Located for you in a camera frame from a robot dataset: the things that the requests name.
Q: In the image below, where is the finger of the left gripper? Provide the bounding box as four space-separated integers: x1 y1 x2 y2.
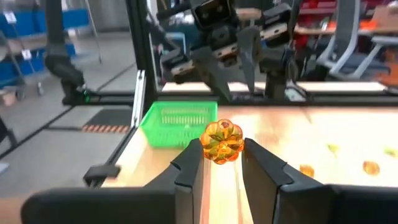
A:
192 46 233 103
238 26 264 94

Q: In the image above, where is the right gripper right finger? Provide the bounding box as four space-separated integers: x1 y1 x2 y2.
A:
241 138 326 224

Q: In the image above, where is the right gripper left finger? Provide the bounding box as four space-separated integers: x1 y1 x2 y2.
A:
142 138 205 224

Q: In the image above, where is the orange translucent pumpkin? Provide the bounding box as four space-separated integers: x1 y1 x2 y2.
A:
362 161 381 177
299 164 315 178
200 118 246 166

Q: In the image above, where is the green plastic basket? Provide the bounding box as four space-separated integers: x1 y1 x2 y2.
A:
139 101 218 149

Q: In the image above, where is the white office chair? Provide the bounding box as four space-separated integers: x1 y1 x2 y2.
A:
317 0 398 80

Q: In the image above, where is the black table clamp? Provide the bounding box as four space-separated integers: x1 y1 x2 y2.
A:
82 164 122 188

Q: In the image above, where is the blue shelf cart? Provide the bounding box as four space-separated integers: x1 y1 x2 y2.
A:
0 7 103 100

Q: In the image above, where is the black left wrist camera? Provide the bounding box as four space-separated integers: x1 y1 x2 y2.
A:
190 0 241 30

